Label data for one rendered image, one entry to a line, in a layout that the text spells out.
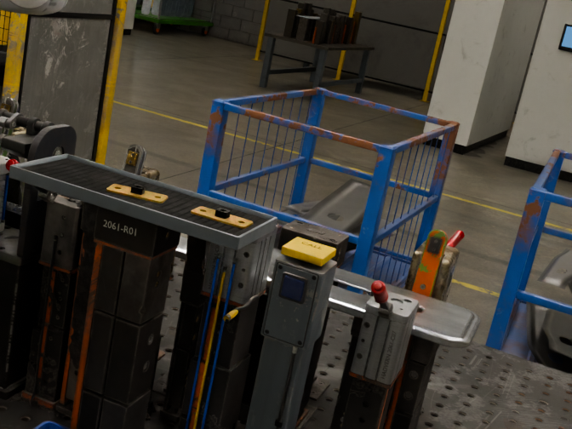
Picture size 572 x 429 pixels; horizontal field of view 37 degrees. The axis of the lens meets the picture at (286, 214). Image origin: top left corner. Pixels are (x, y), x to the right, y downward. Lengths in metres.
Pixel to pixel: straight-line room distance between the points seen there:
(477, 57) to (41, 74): 5.54
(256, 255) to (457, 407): 0.71
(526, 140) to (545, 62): 0.82
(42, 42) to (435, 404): 3.39
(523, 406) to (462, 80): 7.47
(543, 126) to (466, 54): 1.10
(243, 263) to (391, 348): 0.26
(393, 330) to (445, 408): 0.60
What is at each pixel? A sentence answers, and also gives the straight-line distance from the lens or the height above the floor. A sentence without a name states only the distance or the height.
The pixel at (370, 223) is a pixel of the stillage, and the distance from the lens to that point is 3.32.
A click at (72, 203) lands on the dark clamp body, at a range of 1.44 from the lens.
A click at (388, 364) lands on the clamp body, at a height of 0.98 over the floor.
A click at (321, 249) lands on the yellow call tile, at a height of 1.16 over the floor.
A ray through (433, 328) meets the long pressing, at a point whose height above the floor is 1.00.
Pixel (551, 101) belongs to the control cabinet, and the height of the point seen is 0.76.
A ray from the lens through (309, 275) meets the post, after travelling 1.11.
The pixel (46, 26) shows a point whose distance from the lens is 4.74.
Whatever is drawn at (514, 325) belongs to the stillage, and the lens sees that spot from 4.08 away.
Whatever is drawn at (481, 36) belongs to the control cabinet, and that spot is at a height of 1.26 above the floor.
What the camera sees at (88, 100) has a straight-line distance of 5.21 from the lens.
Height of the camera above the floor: 1.51
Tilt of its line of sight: 16 degrees down
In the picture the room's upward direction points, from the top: 12 degrees clockwise
